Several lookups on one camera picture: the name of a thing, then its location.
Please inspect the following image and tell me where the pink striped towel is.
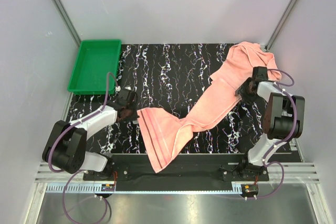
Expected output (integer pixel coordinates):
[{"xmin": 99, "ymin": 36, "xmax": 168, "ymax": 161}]
[{"xmin": 136, "ymin": 40, "xmax": 263, "ymax": 174}]

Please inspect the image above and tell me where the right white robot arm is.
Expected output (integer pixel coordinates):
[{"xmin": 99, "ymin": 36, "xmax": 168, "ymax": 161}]
[{"xmin": 235, "ymin": 67, "xmax": 305, "ymax": 180}]

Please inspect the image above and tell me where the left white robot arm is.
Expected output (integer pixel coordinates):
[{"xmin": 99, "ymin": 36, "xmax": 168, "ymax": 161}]
[{"xmin": 42, "ymin": 88, "xmax": 138, "ymax": 180}]

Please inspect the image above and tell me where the crumpled pink towel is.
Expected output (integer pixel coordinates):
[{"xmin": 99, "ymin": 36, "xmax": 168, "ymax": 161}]
[{"xmin": 210, "ymin": 41, "xmax": 281, "ymax": 90}]

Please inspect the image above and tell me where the green plastic tray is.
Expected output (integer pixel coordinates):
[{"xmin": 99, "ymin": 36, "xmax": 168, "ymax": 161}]
[{"xmin": 68, "ymin": 39, "xmax": 121, "ymax": 95}]

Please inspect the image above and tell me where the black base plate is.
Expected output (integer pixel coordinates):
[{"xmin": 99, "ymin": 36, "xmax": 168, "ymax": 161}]
[{"xmin": 83, "ymin": 154, "xmax": 269, "ymax": 191}]

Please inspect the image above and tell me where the aluminium frame rail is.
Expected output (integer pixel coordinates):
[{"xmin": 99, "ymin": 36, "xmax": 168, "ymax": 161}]
[{"xmin": 35, "ymin": 162, "xmax": 72, "ymax": 183}]

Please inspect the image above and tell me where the white slotted cable duct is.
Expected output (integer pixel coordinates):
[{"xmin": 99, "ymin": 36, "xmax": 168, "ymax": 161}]
[{"xmin": 46, "ymin": 183, "xmax": 115, "ymax": 194}]

